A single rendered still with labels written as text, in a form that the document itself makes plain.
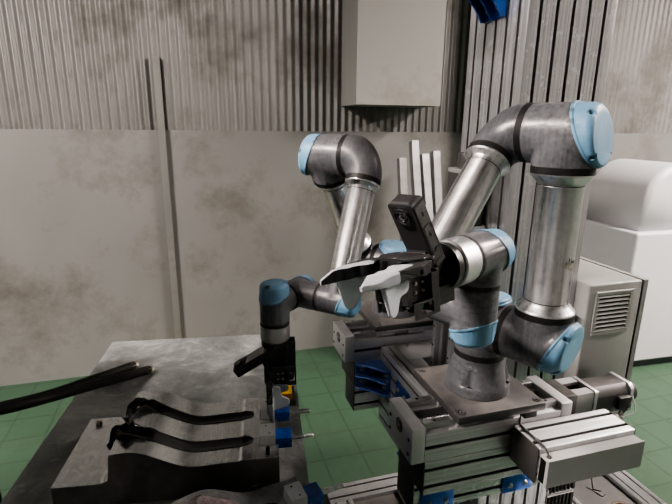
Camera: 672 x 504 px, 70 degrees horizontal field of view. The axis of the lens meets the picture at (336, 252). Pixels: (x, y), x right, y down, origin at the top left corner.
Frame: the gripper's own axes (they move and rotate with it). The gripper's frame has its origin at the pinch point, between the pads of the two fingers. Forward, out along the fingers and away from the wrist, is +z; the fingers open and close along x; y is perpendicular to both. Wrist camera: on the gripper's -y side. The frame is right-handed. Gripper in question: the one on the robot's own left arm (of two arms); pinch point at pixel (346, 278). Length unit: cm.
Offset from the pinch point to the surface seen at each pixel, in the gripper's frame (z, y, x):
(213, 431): -10, 49, 66
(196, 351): -34, 49, 126
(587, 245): -326, 53, 95
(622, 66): -402, -79, 97
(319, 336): -177, 107, 231
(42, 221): -21, 0, 293
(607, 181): -335, 8, 85
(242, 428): -16, 49, 61
